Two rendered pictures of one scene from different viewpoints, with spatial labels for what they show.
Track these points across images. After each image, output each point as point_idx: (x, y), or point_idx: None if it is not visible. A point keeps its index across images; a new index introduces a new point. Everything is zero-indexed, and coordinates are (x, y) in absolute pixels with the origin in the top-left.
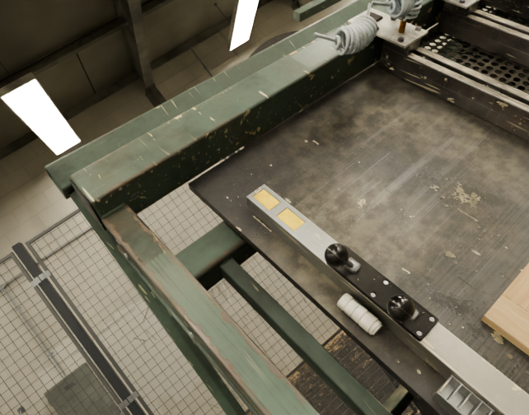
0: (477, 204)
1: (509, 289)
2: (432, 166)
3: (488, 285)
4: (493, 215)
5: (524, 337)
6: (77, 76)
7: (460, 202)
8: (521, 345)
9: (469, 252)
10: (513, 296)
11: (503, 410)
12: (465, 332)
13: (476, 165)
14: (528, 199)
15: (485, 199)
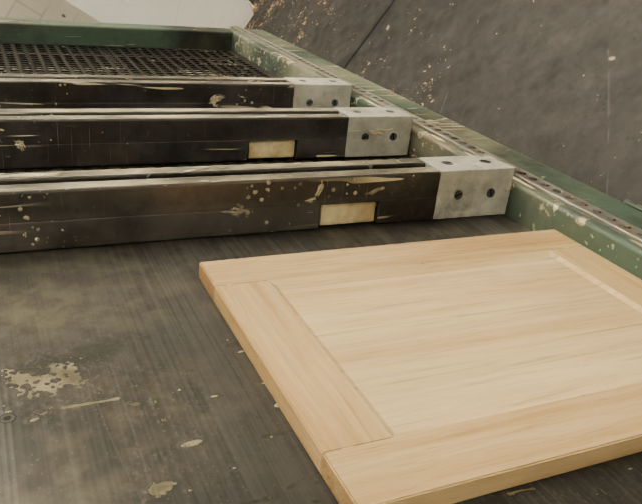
0: (83, 376)
1: (317, 436)
2: None
3: (279, 470)
4: (130, 370)
5: (431, 476)
6: None
7: (50, 395)
8: (445, 492)
9: (181, 453)
10: (334, 439)
11: None
12: None
13: None
14: (141, 315)
15: (85, 359)
